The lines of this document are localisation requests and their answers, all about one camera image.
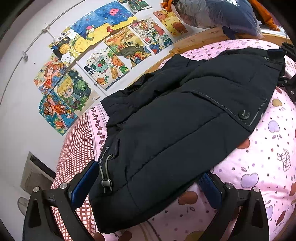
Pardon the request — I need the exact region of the blonde child drawing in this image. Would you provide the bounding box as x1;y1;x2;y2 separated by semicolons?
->
54;68;93;112

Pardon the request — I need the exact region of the grey wall panel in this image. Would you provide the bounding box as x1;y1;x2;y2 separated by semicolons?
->
20;151;56;193

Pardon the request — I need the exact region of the blue sea fish drawing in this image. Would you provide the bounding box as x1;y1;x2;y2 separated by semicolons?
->
70;17;110;47

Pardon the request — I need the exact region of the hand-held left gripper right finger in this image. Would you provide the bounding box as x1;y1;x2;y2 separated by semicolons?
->
198;172;270;241

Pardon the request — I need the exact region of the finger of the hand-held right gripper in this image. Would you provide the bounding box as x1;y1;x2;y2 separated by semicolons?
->
265;42;296;61
277;75;296;102

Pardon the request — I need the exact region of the pink apple-print quilt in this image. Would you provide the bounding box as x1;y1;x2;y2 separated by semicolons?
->
87;38;296;241

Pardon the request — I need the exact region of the red checked bed sheet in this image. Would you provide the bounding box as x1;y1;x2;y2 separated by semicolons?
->
50;108;109;235

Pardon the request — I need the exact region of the blue sea pink creature drawing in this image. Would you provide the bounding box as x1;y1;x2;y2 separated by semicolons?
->
93;3;135;31

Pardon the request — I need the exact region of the yellow landscape drawing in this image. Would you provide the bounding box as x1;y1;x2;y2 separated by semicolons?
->
104;27;153;68

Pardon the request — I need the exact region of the plastic-bagged bedding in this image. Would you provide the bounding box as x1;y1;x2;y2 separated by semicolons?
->
175;0;262;39

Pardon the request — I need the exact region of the pineapple drawing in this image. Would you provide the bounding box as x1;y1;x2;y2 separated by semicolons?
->
48;27;80;66

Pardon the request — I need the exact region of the small orange-haired girl drawing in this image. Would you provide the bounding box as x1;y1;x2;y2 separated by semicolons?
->
33;59;68;96

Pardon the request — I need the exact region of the drinks and oranges drawing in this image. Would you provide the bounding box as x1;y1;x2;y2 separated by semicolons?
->
84;46;129;91

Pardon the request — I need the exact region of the orange cloth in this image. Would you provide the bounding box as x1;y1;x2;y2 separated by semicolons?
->
161;0;279;30

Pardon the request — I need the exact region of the orange-haired girl on blue drawing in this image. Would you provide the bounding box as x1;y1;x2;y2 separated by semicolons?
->
38;91;78;136

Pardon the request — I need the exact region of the black padded jacket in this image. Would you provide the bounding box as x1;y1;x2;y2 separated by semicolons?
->
89;47;286;234

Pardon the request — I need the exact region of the standing fan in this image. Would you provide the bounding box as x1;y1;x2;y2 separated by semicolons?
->
17;197;31;216

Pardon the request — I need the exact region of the wooden headboard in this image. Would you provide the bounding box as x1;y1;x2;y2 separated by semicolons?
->
148;25;288;75

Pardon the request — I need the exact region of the yellow bear drawing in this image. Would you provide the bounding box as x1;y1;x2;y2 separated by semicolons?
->
152;10;188;39

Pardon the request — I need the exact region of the colourful city drawing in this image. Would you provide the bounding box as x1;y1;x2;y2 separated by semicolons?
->
129;19;173;55

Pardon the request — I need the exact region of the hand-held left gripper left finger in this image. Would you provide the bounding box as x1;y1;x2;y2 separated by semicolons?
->
22;161;99;241

